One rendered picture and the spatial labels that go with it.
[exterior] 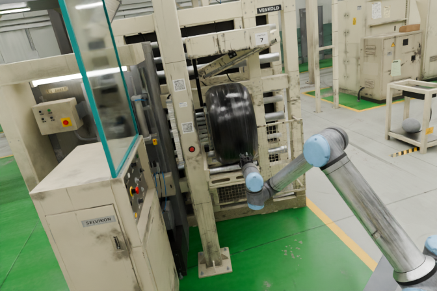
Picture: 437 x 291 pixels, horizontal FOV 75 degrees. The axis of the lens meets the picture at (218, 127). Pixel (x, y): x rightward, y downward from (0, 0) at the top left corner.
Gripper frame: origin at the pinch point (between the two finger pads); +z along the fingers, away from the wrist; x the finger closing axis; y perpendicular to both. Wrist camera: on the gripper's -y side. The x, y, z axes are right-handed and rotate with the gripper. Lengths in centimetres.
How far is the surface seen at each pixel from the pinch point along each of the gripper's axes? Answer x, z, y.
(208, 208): 29, 16, -44
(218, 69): 4, 55, 52
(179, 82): 33, 16, 52
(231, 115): 3.9, -0.1, 29.6
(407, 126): -238, 165, -75
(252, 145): -6.4, -1.7, 8.8
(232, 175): 8.5, 6.2, -14.4
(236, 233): 10, 52, -100
